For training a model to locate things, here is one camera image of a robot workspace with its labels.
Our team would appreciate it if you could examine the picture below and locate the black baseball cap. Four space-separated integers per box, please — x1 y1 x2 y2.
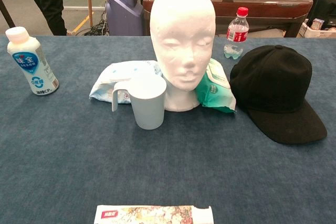
229 45 328 145

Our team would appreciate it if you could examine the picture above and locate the blue-purple robot base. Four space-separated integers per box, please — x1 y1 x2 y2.
104 0 144 36

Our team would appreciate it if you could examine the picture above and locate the white foam mannequin head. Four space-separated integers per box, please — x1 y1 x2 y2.
149 0 216 112

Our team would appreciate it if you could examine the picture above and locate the green wet wipes pack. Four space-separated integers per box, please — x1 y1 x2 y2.
194 58 237 114

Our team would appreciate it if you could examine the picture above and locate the light blue wet wipes pack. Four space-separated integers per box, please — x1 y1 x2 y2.
89 60 163 104

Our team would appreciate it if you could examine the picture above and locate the clear water bottle red cap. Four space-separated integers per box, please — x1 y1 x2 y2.
223 6 249 60

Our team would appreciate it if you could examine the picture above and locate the blue table cover mat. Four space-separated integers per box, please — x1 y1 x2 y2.
0 34 336 224

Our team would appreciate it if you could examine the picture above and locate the white floral toothpaste tube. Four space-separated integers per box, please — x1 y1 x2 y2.
93 205 215 224

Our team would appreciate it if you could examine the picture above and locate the brown mahjong table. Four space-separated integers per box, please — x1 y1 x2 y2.
143 0 314 38

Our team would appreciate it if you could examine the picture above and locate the white yogurt drink bottle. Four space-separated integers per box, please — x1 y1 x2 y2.
5 26 60 96

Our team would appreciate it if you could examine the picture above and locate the white plastic basket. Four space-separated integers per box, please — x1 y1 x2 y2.
299 19 336 39

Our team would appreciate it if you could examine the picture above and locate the small milk carton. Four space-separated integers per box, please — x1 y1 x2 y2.
311 18 326 30

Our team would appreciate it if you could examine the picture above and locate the black fabric bag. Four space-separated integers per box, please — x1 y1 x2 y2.
306 0 336 29

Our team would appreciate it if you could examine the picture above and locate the pale blue cup with handle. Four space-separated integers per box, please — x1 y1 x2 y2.
111 76 167 131

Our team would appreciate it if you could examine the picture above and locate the tangle of floor cables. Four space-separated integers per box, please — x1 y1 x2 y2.
75 20 110 36

